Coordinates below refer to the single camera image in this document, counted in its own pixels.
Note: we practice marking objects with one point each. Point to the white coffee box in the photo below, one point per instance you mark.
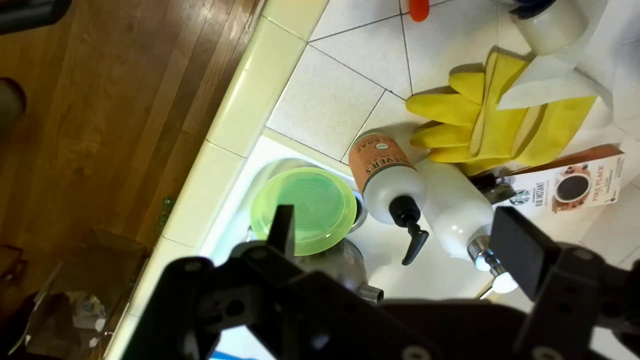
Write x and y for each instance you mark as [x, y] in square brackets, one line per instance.
[566, 187]

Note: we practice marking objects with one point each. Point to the green plastic bowl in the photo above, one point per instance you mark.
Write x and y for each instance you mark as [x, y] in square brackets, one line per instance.
[307, 207]

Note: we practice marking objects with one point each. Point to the white sink basin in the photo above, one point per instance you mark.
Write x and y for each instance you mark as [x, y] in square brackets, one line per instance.
[240, 200]

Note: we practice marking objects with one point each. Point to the yellow rubber glove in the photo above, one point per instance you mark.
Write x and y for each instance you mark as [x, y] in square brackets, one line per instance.
[493, 127]

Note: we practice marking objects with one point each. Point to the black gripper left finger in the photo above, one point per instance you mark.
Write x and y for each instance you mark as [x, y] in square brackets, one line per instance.
[281, 293]

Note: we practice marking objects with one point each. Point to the orange plastic spatula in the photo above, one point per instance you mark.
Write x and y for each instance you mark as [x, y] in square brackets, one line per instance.
[421, 9]

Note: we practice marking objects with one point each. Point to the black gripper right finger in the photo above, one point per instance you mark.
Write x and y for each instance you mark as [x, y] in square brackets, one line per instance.
[527, 252]

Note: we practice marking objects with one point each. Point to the white bottle with black pump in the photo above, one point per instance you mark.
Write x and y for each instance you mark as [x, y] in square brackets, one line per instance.
[393, 187]

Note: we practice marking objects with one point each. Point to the white paper roll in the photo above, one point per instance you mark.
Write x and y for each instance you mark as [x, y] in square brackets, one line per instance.
[553, 26]

